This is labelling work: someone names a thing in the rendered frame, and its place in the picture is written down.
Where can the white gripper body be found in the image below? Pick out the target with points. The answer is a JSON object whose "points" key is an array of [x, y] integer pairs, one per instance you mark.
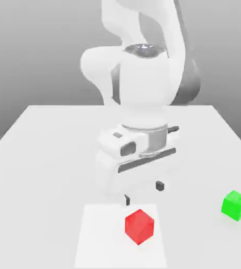
{"points": [[137, 176]]}

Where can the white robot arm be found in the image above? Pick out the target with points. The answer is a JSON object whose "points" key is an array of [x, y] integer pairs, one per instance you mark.
{"points": [[142, 84]]}

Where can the small green cube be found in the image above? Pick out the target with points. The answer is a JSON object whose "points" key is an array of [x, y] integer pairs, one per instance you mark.
{"points": [[235, 205]]}

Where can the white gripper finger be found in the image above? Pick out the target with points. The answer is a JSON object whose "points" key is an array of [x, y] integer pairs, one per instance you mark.
{"points": [[127, 200], [159, 186]]}

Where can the small red cube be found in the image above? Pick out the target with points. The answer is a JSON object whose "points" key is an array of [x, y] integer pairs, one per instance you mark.
{"points": [[139, 227]]}

